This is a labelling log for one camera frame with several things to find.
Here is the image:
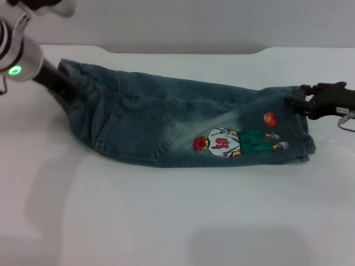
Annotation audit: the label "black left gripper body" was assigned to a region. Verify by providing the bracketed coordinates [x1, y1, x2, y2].
[31, 59, 83, 104]

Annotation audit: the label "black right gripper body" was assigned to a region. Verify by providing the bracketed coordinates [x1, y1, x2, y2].
[307, 81, 355, 121]

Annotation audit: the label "right arm cable with connector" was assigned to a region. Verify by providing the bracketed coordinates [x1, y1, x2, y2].
[336, 109, 355, 130]

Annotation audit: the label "blue denim shorts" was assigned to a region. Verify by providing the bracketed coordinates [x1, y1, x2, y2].
[52, 57, 317, 169]

